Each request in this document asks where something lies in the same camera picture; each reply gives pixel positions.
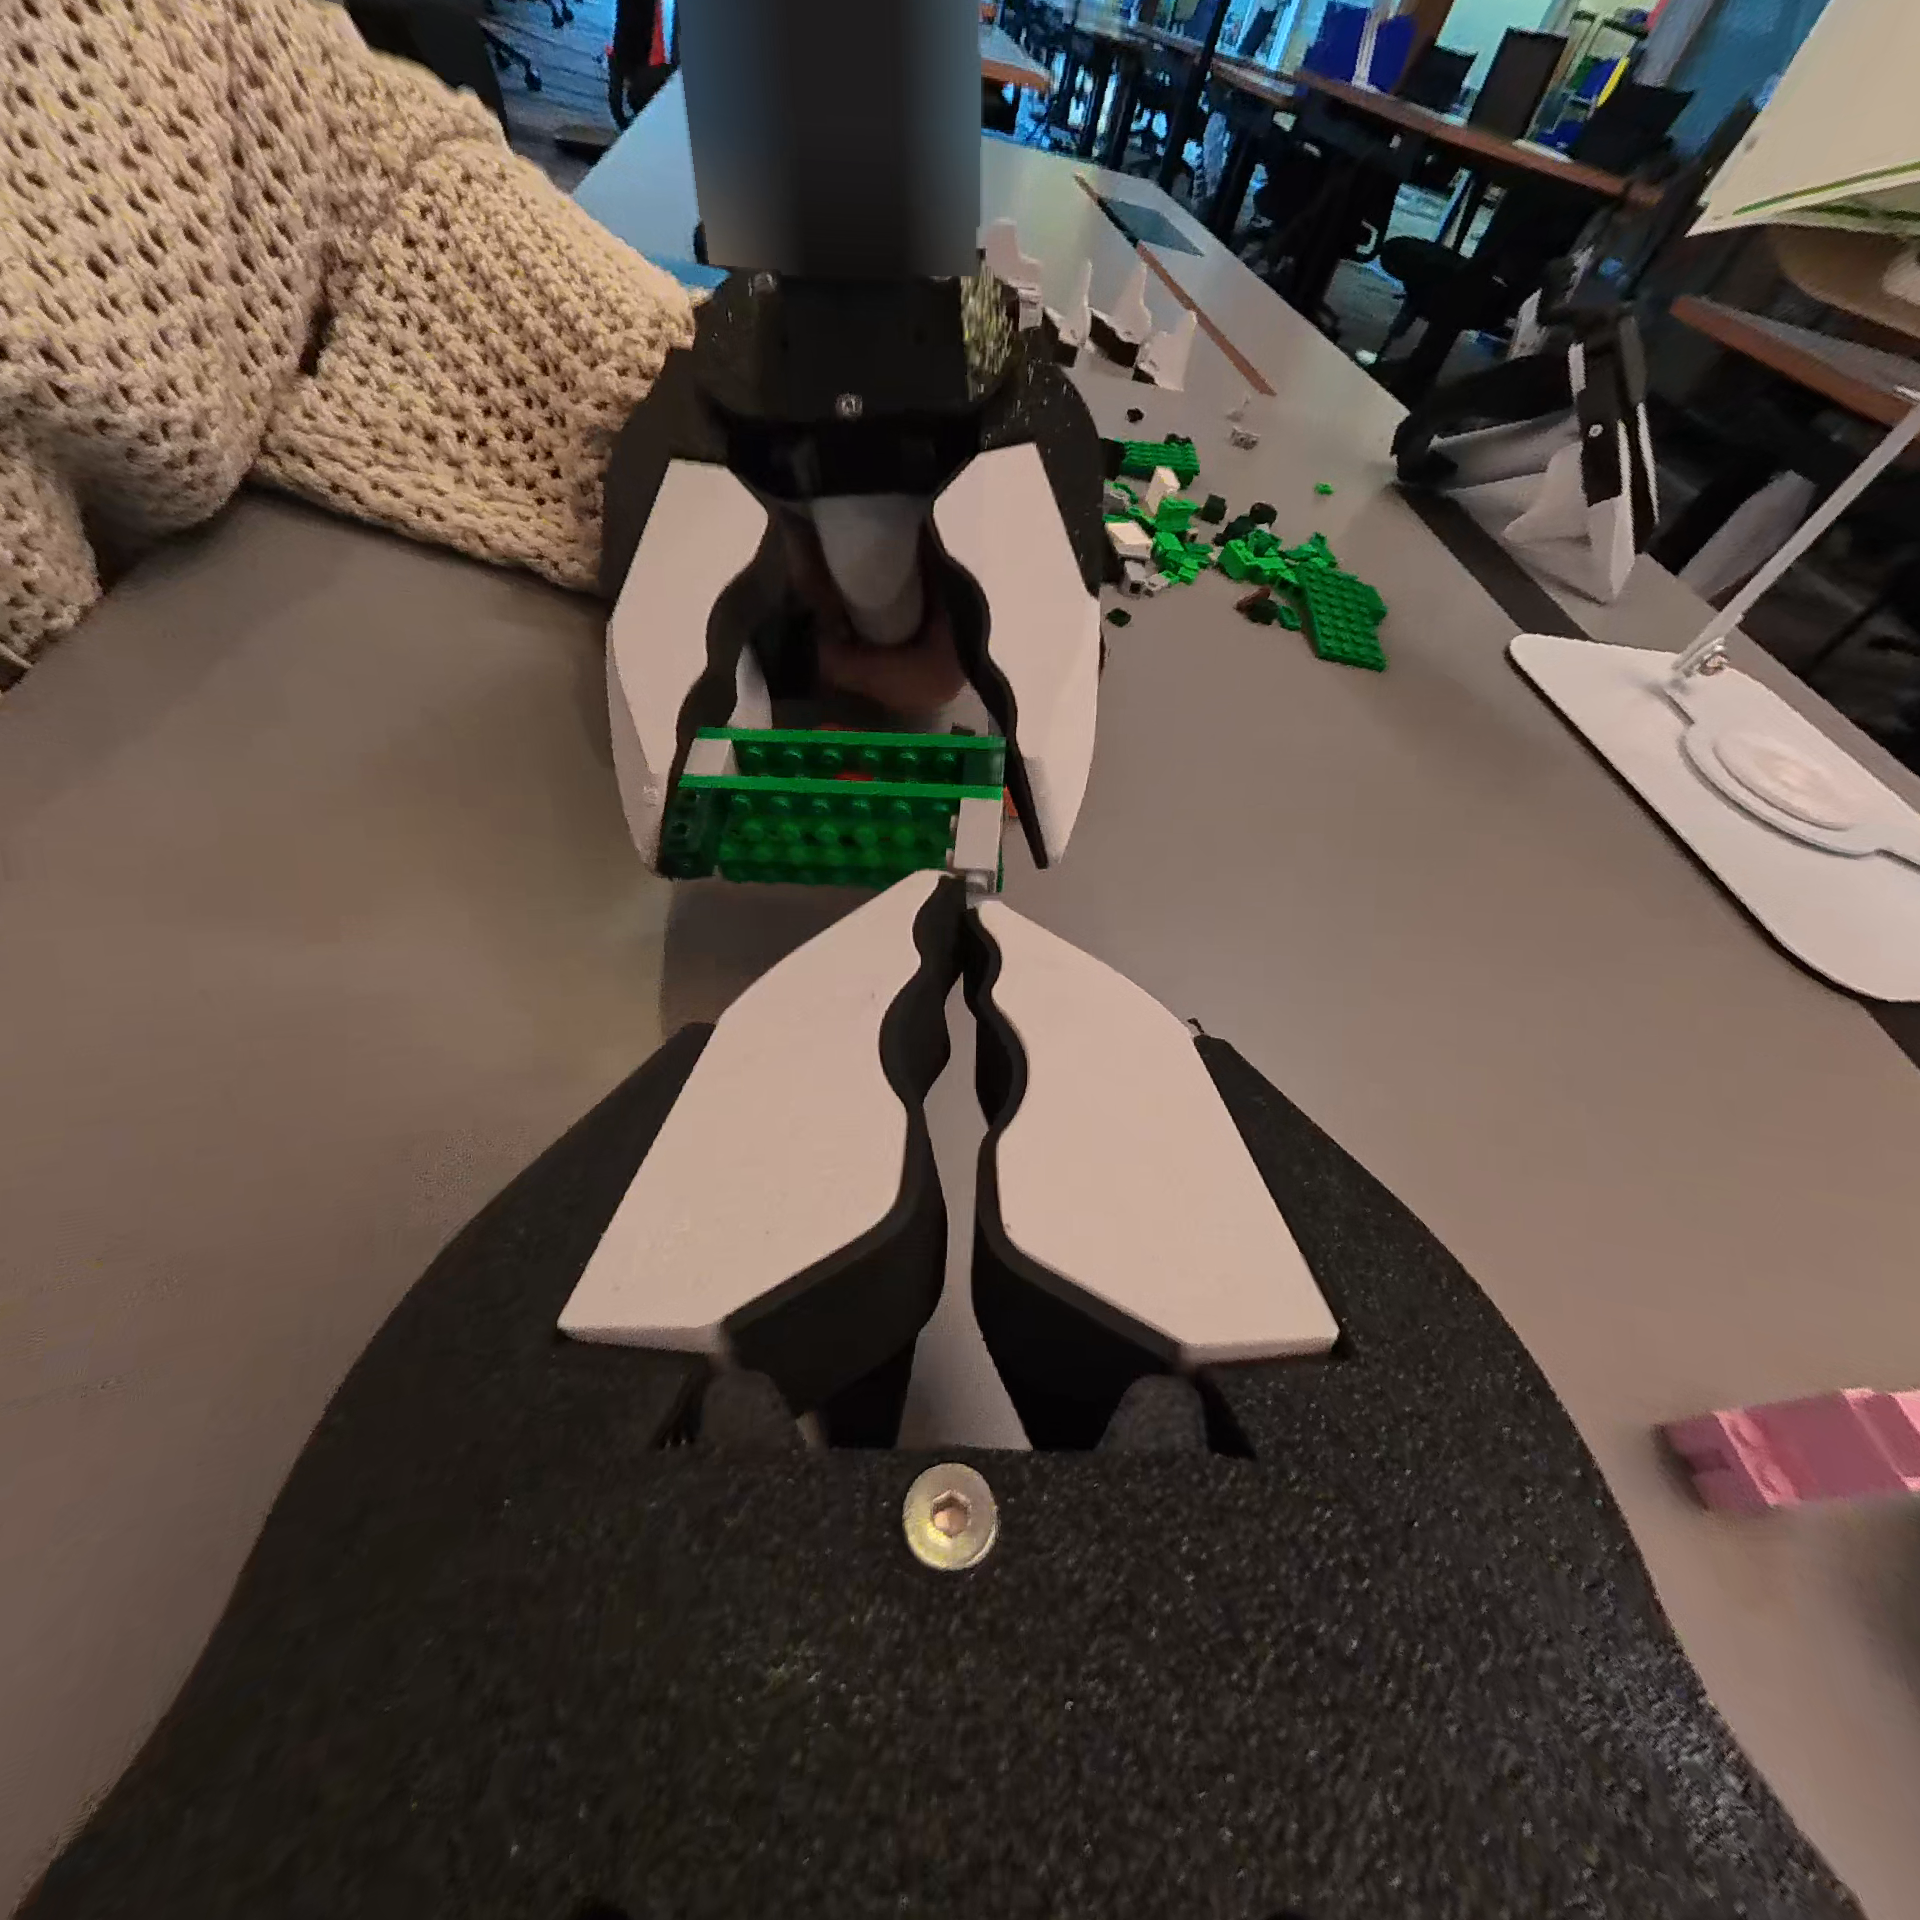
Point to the cream knit sweater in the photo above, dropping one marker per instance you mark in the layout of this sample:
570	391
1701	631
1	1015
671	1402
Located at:
150	224

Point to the person's left hand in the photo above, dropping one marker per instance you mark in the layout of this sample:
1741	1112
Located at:
892	674

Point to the light grey lego brick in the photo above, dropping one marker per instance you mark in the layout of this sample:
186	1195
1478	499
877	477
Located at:
983	849

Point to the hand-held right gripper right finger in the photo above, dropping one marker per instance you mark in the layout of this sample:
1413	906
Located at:
1155	1184

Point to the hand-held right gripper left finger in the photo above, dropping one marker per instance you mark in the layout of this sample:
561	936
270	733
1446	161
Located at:
751	1170

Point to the black office chair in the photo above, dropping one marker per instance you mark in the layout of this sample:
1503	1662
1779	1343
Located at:
1441	285

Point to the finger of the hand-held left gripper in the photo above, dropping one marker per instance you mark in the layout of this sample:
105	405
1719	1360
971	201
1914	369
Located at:
662	630
1036	630

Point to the long wooden desk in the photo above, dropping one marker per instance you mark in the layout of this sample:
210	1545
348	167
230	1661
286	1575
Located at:
1500	143

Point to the open instruction booklet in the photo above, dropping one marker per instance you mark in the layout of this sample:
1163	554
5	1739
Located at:
1817	150

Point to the white book stand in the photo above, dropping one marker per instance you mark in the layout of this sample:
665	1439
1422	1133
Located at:
1621	720

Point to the green lego assembly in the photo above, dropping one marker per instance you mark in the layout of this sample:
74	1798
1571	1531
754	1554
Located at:
839	833

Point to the pile of green lego bricks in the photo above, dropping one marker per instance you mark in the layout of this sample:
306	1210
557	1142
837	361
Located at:
1319	599

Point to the black and white object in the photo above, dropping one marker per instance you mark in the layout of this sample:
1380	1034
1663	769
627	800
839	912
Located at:
1590	494

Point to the wooden edged desk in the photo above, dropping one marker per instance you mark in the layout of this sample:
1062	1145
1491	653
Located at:
1799	352

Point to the pink lego figure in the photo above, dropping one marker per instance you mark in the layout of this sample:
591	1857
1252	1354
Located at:
1799	1448

